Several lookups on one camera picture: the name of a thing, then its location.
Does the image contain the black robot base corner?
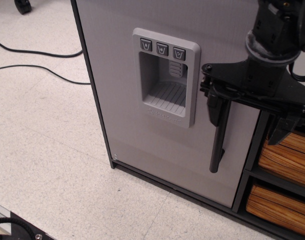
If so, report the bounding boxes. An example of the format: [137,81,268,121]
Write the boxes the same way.
[0,205,56,240]

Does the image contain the black floor cable upper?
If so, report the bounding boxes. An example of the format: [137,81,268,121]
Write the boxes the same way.
[0,39,84,59]

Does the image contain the wooden drawer bin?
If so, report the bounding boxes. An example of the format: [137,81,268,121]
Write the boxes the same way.
[258,131,305,187]
[246,184,305,236]

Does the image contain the upper wooden drawer bin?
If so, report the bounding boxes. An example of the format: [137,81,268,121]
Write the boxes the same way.
[258,131,305,187]

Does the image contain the black cabinet frame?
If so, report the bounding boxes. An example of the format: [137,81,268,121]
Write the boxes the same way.
[70,0,305,240]

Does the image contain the grey water dispenser panel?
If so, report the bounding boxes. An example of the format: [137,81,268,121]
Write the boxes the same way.
[132,27,201,129]

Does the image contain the black fridge door handle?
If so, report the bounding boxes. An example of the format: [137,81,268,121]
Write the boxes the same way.
[209,100,231,173]

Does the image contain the black floor cable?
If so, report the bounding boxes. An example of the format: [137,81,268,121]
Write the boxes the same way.
[0,64,91,85]
[0,39,84,59]

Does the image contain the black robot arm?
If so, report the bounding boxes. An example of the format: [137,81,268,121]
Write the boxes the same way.
[200,0,305,147]

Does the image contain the black floor cable lower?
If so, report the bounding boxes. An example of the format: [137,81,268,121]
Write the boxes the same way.
[0,64,91,85]

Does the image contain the lower wooden drawer bin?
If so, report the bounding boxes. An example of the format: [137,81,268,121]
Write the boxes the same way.
[246,184,305,236]

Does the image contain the black caster wheel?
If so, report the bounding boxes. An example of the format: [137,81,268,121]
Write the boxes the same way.
[14,0,32,15]

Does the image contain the black braided cable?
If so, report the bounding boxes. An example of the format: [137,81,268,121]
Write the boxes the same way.
[0,217,38,240]

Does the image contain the grey toy fridge door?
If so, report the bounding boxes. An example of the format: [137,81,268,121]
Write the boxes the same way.
[75,0,260,209]

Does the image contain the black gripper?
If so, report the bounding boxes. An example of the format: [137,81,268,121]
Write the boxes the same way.
[200,59,305,145]

